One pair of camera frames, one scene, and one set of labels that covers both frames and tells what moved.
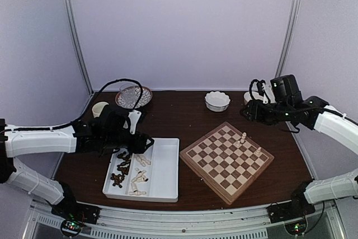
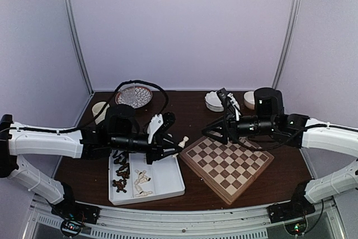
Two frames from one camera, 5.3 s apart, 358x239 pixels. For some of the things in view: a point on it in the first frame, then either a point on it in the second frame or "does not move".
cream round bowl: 248,97 does not move
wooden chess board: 226,160 does not move
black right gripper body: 281,113 → 263,126
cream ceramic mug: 97,107 does not move
